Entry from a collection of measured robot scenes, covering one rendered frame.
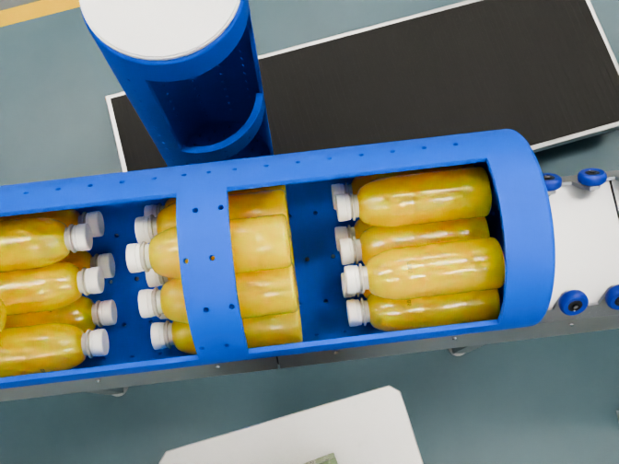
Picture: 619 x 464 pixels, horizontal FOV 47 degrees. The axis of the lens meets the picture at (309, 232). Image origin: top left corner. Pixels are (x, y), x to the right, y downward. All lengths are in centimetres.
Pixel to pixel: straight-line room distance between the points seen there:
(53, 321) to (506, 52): 161
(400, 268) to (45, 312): 53
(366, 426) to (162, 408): 126
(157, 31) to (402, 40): 114
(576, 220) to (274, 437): 64
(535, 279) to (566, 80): 140
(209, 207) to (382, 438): 37
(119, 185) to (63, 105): 148
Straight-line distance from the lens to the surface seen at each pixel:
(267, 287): 96
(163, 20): 127
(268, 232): 93
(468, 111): 218
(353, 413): 94
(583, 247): 128
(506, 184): 94
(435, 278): 98
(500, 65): 227
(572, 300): 120
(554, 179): 124
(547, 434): 219
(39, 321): 114
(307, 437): 94
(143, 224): 103
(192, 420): 212
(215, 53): 127
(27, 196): 101
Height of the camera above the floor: 209
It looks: 75 degrees down
